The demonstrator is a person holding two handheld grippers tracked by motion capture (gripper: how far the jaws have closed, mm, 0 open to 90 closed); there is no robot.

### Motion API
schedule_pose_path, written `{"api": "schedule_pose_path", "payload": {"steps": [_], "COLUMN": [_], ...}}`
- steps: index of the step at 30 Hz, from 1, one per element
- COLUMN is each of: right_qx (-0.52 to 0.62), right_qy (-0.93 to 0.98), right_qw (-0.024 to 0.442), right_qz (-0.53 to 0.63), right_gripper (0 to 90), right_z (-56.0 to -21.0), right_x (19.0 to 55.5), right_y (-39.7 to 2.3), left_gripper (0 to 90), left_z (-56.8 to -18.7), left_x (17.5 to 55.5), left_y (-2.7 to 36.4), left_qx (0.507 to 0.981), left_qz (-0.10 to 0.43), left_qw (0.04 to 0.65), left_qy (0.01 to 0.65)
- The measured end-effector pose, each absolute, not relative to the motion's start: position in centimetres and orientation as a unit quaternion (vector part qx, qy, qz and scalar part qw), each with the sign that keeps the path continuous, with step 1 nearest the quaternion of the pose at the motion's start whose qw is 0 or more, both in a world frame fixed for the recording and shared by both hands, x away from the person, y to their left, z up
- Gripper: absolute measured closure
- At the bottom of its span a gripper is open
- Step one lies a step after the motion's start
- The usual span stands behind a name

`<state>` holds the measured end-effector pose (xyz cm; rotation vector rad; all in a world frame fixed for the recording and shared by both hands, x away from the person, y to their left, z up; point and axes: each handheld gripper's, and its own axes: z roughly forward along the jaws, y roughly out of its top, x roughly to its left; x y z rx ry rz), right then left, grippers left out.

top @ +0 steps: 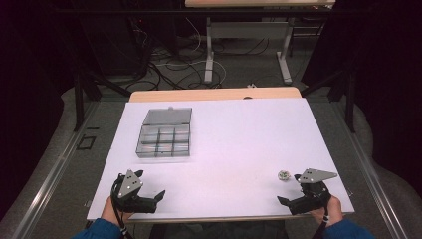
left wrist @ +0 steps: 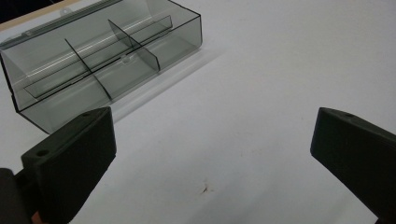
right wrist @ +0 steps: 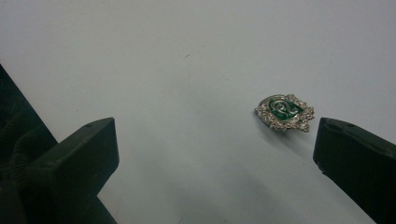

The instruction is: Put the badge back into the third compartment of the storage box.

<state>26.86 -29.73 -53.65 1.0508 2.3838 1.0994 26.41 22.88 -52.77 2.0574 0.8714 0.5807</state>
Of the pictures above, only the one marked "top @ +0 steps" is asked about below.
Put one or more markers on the dark round table grommet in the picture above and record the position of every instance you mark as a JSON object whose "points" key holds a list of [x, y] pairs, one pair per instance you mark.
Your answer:
{"points": [[247, 98]]}

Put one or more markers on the person's left hand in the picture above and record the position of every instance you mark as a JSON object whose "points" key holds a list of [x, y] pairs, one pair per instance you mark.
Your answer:
{"points": [[109, 214]]}

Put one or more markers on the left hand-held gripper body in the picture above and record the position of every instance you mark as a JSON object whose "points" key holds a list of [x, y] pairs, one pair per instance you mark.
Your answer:
{"points": [[129, 186]]}

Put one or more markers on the black square floor hatch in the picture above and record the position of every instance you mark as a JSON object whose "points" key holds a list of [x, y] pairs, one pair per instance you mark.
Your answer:
{"points": [[86, 142]]}

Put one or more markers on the wooden desk with metal legs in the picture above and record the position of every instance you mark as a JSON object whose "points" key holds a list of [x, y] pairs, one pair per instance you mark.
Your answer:
{"points": [[209, 49]]}

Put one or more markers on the black metal frame stand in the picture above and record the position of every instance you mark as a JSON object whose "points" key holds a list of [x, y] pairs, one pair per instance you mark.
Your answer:
{"points": [[349, 99], [79, 99]]}

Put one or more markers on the person's right hand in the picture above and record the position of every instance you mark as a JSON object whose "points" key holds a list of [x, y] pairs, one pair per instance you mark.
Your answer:
{"points": [[333, 212]]}

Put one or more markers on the white table cover sheet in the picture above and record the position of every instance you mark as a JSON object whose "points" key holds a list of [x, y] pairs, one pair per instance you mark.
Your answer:
{"points": [[232, 149]]}

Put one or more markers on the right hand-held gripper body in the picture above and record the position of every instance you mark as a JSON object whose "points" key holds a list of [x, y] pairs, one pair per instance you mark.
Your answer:
{"points": [[313, 194]]}

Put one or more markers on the small white green round object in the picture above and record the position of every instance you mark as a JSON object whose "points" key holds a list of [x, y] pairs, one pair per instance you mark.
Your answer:
{"points": [[284, 175]]}

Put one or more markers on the clear plastic compartment box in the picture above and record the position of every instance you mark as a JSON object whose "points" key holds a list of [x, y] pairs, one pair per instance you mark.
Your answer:
{"points": [[165, 139]]}

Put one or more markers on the aluminium floor rail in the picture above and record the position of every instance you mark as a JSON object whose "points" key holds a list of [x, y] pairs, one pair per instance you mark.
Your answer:
{"points": [[371, 172], [49, 182]]}

